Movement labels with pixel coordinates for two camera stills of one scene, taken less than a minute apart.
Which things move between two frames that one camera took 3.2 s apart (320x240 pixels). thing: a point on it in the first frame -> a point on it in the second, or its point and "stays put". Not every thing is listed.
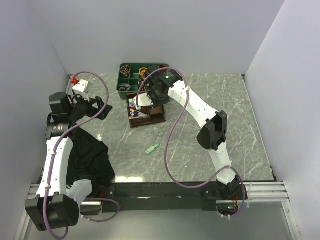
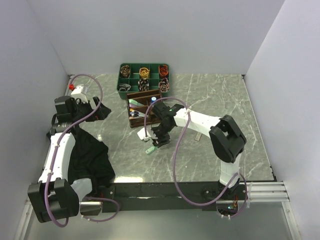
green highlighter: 149,150 stays put
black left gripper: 93,111 stays put
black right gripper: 156,104 -> 160,141
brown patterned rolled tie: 125,71 stays put
